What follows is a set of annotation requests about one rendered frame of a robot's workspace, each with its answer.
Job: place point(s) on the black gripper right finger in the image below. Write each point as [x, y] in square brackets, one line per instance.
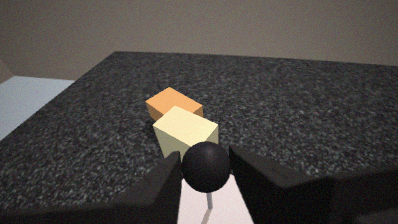
[276, 194]

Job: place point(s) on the pale yellow block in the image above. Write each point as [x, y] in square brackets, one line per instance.
[179, 129]

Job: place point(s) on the orange rectangular block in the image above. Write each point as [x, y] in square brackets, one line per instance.
[162, 102]

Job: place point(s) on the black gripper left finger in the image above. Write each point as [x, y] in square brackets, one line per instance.
[154, 199]

